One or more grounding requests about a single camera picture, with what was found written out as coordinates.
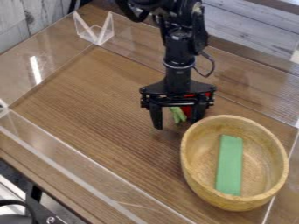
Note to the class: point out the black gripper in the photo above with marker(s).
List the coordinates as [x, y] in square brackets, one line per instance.
[196, 94]

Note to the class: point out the red plush strawberry toy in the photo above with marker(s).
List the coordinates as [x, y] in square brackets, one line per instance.
[181, 113]

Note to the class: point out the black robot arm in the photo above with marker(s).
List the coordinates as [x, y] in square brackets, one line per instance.
[181, 21]

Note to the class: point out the green rectangular block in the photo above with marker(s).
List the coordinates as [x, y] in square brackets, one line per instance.
[230, 165]

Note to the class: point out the wooden oval bowl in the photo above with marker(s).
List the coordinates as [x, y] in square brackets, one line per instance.
[265, 161]

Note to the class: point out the clear acrylic corner bracket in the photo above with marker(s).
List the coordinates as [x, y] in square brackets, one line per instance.
[96, 34]

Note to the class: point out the clear acrylic tray wall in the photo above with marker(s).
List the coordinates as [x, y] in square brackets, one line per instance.
[90, 189]

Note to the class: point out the black table frame leg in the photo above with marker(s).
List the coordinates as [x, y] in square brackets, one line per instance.
[45, 215]

